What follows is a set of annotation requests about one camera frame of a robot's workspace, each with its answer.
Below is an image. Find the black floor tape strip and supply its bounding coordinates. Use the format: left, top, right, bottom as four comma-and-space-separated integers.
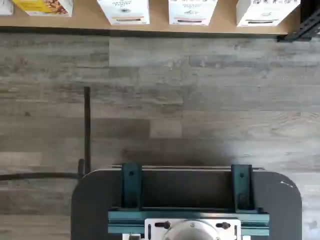
83, 86, 92, 176

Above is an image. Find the white box pink strip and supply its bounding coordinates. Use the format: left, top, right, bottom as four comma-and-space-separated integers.
168, 0, 218, 26

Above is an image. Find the brown shelf board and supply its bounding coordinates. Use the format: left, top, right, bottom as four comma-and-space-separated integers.
0, 0, 302, 35

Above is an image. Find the yellow granola box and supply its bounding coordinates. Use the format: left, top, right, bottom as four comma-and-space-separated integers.
11, 0, 74, 18

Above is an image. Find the white box teal strip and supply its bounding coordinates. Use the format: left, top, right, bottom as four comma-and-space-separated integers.
235, 0, 301, 28

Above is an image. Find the teal metal base frame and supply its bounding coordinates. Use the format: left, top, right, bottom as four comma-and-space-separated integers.
107, 162, 271, 237

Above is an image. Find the white cardboard box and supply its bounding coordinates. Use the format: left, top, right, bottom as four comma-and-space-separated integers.
0, 0, 14, 17

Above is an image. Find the black floor cable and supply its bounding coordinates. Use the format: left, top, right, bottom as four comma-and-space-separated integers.
0, 158, 85, 181

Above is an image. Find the dark grey cart top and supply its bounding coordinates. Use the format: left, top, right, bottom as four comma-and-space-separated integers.
70, 167, 303, 240

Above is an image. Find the white mounting plate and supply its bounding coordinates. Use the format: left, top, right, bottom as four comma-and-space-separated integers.
144, 217, 242, 240

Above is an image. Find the white box yellow strip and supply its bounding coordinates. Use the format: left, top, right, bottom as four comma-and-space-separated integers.
96, 0, 151, 26

